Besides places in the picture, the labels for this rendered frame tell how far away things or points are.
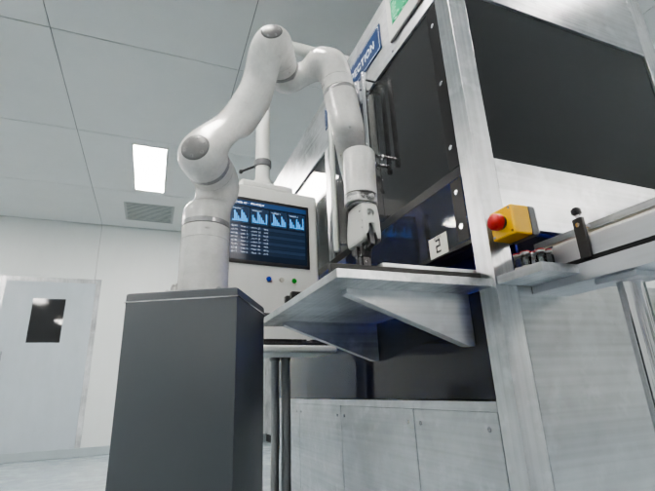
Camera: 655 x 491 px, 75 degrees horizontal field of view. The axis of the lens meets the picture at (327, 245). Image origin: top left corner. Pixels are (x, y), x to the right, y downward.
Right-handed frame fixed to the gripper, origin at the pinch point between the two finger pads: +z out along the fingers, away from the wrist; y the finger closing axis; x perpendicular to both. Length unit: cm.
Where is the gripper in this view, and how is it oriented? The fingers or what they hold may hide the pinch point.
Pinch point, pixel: (364, 266)
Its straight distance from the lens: 104.5
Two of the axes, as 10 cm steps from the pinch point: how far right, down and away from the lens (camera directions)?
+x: -9.3, -1.0, -3.5
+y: -3.7, 3.0, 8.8
